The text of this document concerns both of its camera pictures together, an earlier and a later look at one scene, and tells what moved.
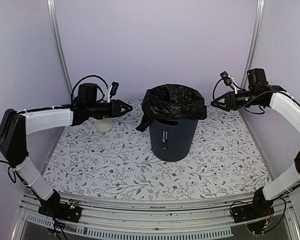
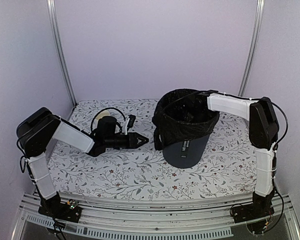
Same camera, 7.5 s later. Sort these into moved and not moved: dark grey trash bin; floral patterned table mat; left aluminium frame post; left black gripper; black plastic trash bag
Moved: black plastic trash bag; left black gripper; dark grey trash bin
Not moved: left aluminium frame post; floral patterned table mat
